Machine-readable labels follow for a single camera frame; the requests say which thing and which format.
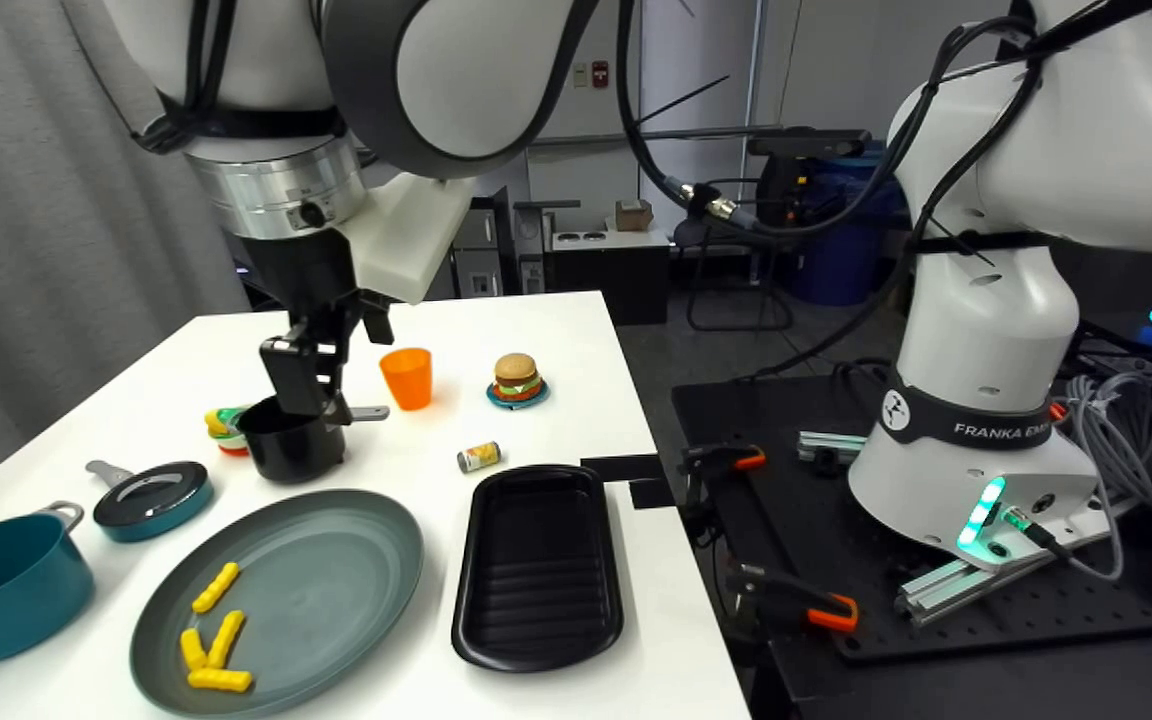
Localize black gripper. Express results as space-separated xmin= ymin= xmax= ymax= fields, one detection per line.
xmin=228 ymin=223 xmax=398 ymax=424

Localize black measuring cup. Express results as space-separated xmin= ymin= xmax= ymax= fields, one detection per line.
xmin=236 ymin=395 xmax=351 ymax=490

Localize orange plastic cup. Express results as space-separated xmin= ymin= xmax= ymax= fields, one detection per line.
xmin=377 ymin=345 xmax=440 ymax=418

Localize small teal toy plate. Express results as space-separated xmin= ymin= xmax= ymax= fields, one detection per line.
xmin=485 ymin=376 xmax=555 ymax=418

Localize grey round plate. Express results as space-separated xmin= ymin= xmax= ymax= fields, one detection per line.
xmin=126 ymin=483 xmax=428 ymax=720

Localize small yellow toy can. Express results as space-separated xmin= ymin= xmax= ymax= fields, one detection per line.
xmin=451 ymin=438 xmax=508 ymax=481

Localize toy hamburger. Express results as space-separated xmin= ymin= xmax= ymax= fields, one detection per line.
xmin=489 ymin=350 xmax=548 ymax=405

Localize teal toy frying pan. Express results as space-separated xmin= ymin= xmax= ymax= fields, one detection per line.
xmin=79 ymin=458 xmax=221 ymax=547

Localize black desk cabinet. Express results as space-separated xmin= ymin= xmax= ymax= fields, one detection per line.
xmin=540 ymin=197 xmax=676 ymax=329

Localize black rectangular ridged tray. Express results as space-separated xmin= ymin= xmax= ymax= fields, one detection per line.
xmin=448 ymin=460 xmax=628 ymax=677

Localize grey curtain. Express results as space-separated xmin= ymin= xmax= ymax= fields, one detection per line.
xmin=0 ymin=0 xmax=250 ymax=512

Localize black tape patch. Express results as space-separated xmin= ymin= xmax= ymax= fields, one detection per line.
xmin=575 ymin=449 xmax=676 ymax=512

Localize black clamp with orange tip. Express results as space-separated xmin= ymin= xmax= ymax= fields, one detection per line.
xmin=732 ymin=558 xmax=865 ymax=640
xmin=680 ymin=441 xmax=777 ymax=490

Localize teal toy pot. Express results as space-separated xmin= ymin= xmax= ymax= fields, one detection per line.
xmin=0 ymin=495 xmax=99 ymax=668

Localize blue plastic bin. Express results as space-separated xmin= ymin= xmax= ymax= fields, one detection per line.
xmin=782 ymin=155 xmax=916 ymax=309

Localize aluminium extrusion bar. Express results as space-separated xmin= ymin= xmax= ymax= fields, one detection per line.
xmin=892 ymin=508 xmax=1114 ymax=630

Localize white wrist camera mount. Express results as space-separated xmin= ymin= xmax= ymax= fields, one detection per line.
xmin=343 ymin=167 xmax=477 ymax=309

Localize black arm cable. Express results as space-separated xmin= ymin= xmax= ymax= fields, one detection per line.
xmin=611 ymin=0 xmax=1047 ymax=391

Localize grey cable bundle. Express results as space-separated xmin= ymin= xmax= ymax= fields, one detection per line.
xmin=1055 ymin=367 xmax=1152 ymax=587

